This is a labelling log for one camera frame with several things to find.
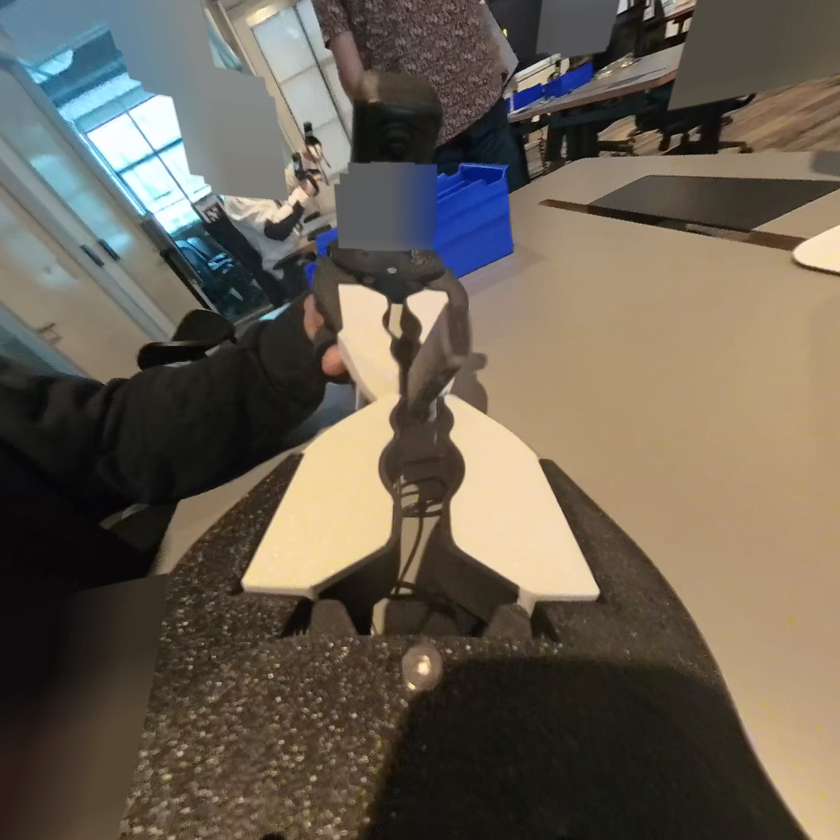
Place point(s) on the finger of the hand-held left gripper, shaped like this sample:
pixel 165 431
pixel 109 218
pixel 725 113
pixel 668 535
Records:
pixel 426 315
pixel 361 328

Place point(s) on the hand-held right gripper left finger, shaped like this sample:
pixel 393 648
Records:
pixel 321 518

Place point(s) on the black office chair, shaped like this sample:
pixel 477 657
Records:
pixel 190 328

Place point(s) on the office desk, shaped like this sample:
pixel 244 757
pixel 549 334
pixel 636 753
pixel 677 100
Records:
pixel 623 82

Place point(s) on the grey usb hub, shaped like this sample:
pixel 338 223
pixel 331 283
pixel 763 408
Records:
pixel 430 377

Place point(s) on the person's black jacket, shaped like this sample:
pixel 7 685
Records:
pixel 52 512

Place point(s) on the black desk mat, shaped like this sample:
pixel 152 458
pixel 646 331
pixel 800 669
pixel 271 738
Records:
pixel 709 200

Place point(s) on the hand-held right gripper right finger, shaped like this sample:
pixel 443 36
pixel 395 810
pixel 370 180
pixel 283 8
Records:
pixel 518 518

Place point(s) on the person's left forearm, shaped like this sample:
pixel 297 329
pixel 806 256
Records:
pixel 164 420

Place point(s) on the small blue plastic bin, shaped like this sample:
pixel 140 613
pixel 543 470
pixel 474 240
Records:
pixel 528 97
pixel 571 79

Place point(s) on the person's left hand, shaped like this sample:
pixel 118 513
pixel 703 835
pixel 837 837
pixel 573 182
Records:
pixel 289 354

